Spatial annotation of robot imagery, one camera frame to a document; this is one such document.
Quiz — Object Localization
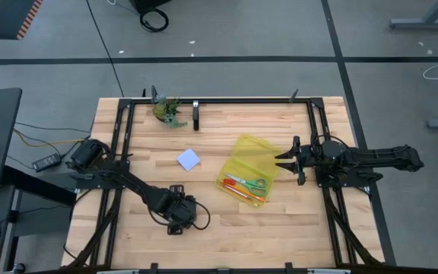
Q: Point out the yellow floor cable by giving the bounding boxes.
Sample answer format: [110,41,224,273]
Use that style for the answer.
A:
[12,128,90,148]

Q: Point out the grey table base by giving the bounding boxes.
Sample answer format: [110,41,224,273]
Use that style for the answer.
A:
[389,0,438,30]

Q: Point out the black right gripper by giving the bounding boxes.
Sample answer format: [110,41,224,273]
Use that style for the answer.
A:
[274,135,321,187]

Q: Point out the coiled black cable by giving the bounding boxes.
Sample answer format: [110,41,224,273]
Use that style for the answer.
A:
[138,7,170,33]

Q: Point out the purple silver pen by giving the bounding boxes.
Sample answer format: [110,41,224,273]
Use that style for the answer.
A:
[227,186,259,202]

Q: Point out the orange pencil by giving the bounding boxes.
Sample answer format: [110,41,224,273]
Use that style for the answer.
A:
[222,183,266,203]
[225,187,261,208]

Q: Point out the black aluminium rig frame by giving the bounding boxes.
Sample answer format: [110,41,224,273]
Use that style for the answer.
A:
[61,88,386,274]

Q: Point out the thin black floor cable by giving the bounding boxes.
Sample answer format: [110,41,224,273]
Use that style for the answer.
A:
[84,0,125,98]

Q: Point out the small potted succulent plant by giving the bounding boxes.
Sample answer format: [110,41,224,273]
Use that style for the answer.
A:
[151,94,189,129]

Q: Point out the black floor box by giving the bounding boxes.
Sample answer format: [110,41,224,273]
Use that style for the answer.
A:
[129,0,173,13]

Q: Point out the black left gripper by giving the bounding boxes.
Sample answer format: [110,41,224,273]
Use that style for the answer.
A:
[165,184,199,236]

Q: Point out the yellow translucent pencil case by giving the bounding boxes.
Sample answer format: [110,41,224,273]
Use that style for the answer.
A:
[214,133,285,209]

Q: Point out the black power adapter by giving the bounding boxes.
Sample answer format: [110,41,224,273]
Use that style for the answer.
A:
[31,152,63,173]

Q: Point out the green handled scissors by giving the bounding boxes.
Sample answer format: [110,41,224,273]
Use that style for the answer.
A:
[224,173,268,198]

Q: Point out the white sticky note pad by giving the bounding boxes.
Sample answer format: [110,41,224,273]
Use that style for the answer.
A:
[176,148,202,172]

